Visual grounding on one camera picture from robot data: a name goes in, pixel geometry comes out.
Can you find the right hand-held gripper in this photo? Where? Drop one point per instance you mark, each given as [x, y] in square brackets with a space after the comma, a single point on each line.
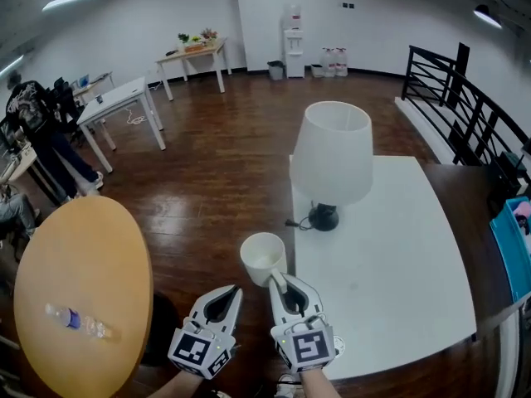
[307, 346]

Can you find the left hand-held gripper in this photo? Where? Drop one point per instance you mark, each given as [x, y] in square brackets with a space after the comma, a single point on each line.
[195, 352]

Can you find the white ceramic mug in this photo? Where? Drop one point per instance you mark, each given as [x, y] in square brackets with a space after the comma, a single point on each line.
[259, 259]

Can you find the clear plastic water bottle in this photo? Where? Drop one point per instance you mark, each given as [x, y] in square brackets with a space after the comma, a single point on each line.
[72, 317]

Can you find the white table lamp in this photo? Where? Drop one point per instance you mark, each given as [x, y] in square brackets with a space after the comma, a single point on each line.
[332, 151]

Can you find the person's left forearm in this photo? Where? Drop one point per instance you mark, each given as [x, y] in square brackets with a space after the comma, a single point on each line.
[178, 386]

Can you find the person's right forearm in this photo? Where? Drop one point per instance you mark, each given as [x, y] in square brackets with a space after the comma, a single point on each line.
[317, 386]

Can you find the black dome with white base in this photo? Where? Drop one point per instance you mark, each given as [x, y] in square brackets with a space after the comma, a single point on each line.
[487, 15]

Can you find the person's white right shoe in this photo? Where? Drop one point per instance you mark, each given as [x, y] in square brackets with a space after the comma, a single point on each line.
[286, 388]

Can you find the person's white shoe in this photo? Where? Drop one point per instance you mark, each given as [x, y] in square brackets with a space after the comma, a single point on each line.
[220, 394]
[286, 388]

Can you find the person's white left shoe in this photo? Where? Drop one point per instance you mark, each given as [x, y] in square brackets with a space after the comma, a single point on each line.
[220, 394]

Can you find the white low table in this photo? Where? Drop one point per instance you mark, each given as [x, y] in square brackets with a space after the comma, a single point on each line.
[394, 263]

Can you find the round wooden table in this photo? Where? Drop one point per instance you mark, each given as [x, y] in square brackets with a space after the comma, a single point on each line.
[83, 255]

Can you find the dark wooden desk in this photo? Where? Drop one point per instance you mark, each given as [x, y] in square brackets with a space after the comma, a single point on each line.
[464, 222]

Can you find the blue plastic bin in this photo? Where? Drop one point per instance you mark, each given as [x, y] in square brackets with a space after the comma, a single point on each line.
[510, 247]

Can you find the white rectangular desk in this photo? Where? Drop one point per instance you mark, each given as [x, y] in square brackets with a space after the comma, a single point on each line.
[116, 100]

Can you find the grey trash bin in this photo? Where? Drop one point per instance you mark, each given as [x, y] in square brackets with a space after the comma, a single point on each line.
[276, 71]

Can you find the small white bin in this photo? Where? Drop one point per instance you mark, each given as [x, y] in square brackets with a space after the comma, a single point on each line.
[317, 71]

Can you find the beige round table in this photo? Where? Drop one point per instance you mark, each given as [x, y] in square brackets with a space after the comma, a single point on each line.
[18, 168]

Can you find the clear water jug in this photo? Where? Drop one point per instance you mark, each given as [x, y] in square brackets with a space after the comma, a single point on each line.
[328, 62]
[341, 62]

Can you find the white water dispenser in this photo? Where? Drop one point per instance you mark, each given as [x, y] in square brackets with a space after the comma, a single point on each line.
[293, 56]

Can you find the pink plush item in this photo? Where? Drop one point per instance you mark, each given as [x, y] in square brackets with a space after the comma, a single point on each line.
[523, 209]

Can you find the dark rectangular box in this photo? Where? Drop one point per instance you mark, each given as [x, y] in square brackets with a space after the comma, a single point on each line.
[508, 168]

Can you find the light wooden table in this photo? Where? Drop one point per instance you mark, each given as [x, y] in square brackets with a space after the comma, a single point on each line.
[199, 55]

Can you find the black office chair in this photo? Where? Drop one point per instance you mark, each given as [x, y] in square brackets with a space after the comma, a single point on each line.
[66, 102]

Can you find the white desk with laptop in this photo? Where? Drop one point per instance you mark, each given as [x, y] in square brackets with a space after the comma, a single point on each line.
[99, 79]

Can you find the wooden tray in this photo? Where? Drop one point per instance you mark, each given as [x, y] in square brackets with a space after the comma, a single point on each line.
[195, 48]

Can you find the black metal railing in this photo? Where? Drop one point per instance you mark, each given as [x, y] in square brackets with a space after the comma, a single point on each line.
[456, 98]

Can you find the open laptop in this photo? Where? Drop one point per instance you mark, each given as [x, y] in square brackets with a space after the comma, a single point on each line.
[84, 80]

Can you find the yellow flowers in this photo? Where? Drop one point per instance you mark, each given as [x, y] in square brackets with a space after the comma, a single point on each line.
[195, 40]

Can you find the green potted plant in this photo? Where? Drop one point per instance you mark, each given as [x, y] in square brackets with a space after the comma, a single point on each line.
[183, 38]

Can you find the pink potted flowers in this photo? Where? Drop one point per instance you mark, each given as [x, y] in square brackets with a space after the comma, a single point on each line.
[208, 34]

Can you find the water dispenser bottle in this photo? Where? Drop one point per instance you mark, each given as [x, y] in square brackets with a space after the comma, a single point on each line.
[293, 15]

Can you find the long ceiling light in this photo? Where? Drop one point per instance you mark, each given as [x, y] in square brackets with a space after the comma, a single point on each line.
[71, 0]
[11, 65]

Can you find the black wall switch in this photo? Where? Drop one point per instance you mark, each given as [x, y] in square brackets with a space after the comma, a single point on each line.
[349, 4]

